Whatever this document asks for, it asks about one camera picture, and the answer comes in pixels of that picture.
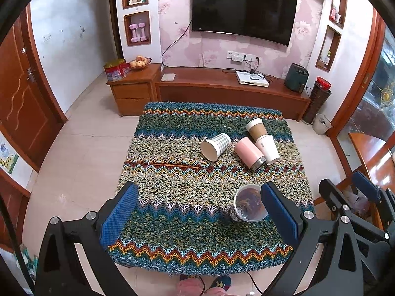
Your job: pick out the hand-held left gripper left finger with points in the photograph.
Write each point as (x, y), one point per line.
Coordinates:
(121, 212)

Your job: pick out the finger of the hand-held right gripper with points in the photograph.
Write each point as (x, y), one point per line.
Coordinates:
(334, 197)
(365, 186)

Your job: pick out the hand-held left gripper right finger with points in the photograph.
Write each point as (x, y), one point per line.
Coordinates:
(279, 212)

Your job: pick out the clear glass cup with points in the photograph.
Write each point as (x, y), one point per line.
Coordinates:
(250, 204)

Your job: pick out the white paper cup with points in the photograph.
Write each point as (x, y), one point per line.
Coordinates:
(268, 149)

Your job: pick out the pink steel tumbler cup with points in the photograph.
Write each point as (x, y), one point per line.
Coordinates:
(248, 154)

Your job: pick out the brown sleeved paper cup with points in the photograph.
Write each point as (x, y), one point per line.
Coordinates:
(256, 129)

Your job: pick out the checkered paper cup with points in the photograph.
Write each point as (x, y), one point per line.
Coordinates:
(214, 146)

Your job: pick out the white plastic bag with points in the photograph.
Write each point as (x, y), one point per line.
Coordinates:
(358, 202)

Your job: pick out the glossy wooden table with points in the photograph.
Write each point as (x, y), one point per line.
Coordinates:
(370, 154)

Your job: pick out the colourful knitted table cloth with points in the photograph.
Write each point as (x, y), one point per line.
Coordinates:
(185, 191)

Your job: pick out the white waste bin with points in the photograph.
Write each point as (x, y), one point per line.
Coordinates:
(321, 125)

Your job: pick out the blue patterned slipper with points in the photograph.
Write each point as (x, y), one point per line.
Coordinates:
(222, 283)

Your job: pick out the black canister with red lid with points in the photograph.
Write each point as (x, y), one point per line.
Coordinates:
(317, 101)

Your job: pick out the pink slipper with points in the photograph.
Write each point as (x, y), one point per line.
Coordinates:
(189, 287)

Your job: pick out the glass display cabinet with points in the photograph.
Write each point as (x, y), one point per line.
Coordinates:
(375, 83)

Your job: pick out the low wooden cabinet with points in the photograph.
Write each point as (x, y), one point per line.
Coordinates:
(10, 209)

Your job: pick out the wooden drawer cabinet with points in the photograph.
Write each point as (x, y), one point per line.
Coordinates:
(132, 95)

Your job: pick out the dark green air fryer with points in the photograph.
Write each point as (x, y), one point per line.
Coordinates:
(296, 77)

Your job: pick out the wooden television stand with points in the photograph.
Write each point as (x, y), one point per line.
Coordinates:
(216, 94)

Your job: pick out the white set-top box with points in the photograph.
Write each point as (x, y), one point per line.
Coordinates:
(251, 79)

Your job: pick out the red gift box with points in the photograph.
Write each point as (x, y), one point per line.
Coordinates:
(116, 70)

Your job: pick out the small beige mat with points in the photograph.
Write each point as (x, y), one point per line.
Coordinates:
(168, 77)

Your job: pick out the wooden door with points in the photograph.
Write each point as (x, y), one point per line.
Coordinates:
(24, 104)

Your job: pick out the bowl of fruit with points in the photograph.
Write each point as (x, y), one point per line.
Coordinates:
(139, 62)

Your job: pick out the small white mug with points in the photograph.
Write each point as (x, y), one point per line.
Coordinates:
(338, 18)

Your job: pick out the red bottle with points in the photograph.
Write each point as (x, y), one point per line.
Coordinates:
(333, 12)

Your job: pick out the pink dumbbell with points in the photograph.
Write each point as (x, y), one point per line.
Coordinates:
(133, 33)
(142, 31)

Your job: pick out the black curved television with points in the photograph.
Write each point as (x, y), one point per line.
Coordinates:
(243, 9)

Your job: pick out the wall poster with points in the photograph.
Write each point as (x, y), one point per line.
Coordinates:
(7, 157)

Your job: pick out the white wall power strip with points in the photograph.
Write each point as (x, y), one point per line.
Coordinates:
(242, 56)

